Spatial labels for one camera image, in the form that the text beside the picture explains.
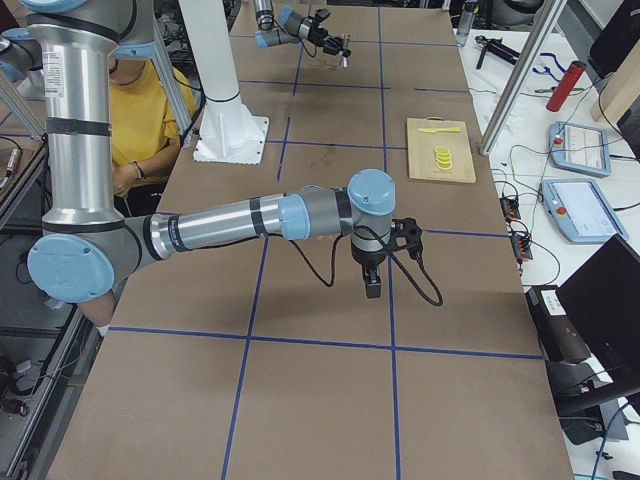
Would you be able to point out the bamboo cutting board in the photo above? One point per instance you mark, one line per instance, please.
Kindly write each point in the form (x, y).
(421, 152)

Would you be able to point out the orange circuit board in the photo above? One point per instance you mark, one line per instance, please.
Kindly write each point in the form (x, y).
(521, 246)
(510, 208)

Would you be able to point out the black computer box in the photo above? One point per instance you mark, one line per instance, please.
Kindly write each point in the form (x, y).
(560, 339)

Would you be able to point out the black monitor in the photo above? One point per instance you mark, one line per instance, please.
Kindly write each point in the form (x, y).
(601, 298)

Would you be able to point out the orange circuit board lower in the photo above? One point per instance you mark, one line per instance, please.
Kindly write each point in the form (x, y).
(521, 246)

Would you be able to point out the aluminium frame post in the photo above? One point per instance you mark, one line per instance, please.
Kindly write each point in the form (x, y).
(543, 26)

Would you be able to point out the red thermos bottle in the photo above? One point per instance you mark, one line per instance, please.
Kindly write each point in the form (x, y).
(566, 85)

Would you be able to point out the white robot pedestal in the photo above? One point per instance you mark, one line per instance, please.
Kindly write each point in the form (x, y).
(228, 132)

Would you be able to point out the clear water bottle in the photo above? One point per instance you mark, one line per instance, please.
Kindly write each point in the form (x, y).
(466, 20)

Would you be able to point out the black handheld tool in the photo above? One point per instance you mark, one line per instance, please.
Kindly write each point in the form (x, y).
(497, 48)

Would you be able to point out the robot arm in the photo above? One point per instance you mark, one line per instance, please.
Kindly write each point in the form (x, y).
(87, 246)
(291, 27)

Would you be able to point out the orange circuit board upper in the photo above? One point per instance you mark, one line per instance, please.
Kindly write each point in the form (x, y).
(510, 208)

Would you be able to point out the person in yellow shirt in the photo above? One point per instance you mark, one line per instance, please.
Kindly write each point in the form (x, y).
(146, 140)

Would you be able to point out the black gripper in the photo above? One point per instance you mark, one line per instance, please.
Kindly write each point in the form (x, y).
(366, 260)
(327, 42)

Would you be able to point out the teach pendant with red button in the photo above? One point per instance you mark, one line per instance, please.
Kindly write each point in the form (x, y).
(580, 149)

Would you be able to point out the yellow plastic knife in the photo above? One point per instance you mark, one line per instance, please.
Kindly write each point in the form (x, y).
(435, 130)

